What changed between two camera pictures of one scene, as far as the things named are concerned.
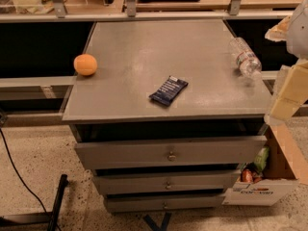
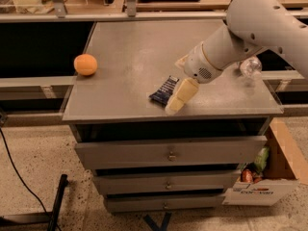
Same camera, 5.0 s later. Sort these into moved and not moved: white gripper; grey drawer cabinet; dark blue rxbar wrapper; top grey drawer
Moved: white gripper
Not moved: dark blue rxbar wrapper; grey drawer cabinet; top grey drawer
